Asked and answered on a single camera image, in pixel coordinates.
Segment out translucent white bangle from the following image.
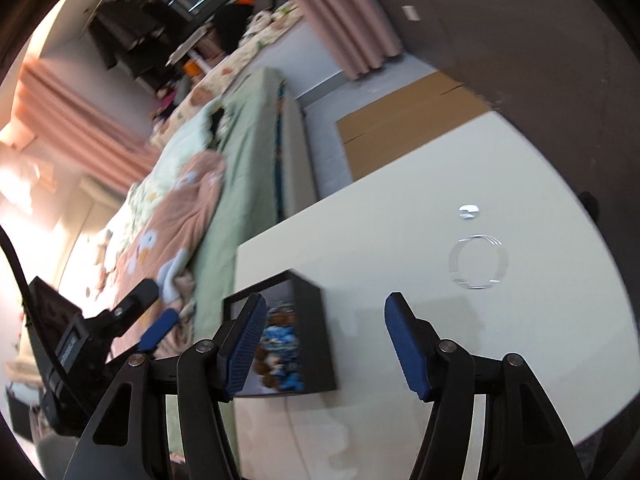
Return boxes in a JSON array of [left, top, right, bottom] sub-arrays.
[[448, 234, 509, 291]]

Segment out white spotted plush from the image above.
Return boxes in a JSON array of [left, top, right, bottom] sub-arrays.
[[250, 10, 275, 37]]

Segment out plush toys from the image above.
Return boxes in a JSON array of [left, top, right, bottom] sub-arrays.
[[152, 85, 177, 123]]

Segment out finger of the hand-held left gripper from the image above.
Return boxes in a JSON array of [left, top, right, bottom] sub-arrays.
[[137, 309, 180, 352], [102, 279, 160, 343]]

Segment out pale green quilt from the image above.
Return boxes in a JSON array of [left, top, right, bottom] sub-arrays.
[[125, 105, 236, 211]]

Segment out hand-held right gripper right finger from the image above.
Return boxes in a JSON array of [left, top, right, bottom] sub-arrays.
[[384, 291, 586, 480]]

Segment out black jewelry box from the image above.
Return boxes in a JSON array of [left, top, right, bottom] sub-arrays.
[[222, 269, 338, 398]]

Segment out flat cardboard sheet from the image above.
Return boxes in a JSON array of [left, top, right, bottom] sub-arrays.
[[336, 71, 493, 181]]

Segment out white table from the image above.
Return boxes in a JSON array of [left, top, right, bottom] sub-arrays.
[[234, 110, 638, 480]]

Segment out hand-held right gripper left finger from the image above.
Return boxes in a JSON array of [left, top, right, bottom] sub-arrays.
[[62, 292, 267, 480]]

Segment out peach duck print blanket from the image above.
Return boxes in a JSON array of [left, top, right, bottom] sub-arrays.
[[97, 151, 228, 361]]

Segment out hanging dark clothes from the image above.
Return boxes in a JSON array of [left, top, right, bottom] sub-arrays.
[[90, 0, 191, 81]]

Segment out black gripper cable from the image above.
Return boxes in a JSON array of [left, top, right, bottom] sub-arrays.
[[0, 224, 68, 378]]

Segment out bed with green sheet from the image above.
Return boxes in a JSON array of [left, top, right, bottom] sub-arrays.
[[90, 67, 321, 461]]

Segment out black bag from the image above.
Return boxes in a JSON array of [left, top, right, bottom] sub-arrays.
[[215, 4, 257, 56]]

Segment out blue colourful bead bracelet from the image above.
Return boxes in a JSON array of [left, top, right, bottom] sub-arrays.
[[263, 326, 301, 350]]

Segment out pink curtain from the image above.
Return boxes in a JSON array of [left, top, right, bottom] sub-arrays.
[[255, 0, 405, 81], [0, 57, 161, 193]]

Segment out blue and white bracelet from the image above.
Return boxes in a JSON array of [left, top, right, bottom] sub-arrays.
[[277, 367, 304, 393]]

